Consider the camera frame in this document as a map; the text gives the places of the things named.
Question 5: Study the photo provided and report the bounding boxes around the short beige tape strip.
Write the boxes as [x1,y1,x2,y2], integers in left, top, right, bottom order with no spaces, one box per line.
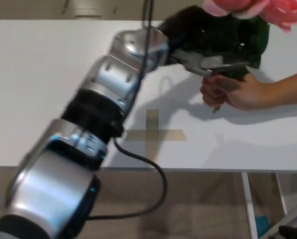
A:
[125,128,188,141]

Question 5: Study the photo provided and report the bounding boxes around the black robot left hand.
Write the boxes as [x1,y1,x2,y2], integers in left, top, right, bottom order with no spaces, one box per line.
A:
[160,5,251,80]

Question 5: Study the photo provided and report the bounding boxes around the teal object on floor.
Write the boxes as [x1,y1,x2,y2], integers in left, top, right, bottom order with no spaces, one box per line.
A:
[255,215,271,233]

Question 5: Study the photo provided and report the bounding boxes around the bare human hand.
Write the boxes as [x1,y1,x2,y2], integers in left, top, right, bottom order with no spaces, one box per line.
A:
[200,73,264,112]

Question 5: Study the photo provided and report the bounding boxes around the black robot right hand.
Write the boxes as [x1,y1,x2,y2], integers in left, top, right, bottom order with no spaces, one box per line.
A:
[278,225,297,239]

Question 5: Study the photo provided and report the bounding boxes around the bare human forearm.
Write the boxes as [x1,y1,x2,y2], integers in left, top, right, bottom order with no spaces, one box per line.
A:
[259,69,297,108]

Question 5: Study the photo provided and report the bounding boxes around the pink artificial rose bouquet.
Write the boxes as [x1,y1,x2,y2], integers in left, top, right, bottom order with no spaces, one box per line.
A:
[202,0,297,115]

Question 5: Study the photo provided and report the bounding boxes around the white metal table leg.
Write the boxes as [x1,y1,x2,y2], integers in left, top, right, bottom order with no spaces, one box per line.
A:
[275,172,289,215]
[240,172,260,239]

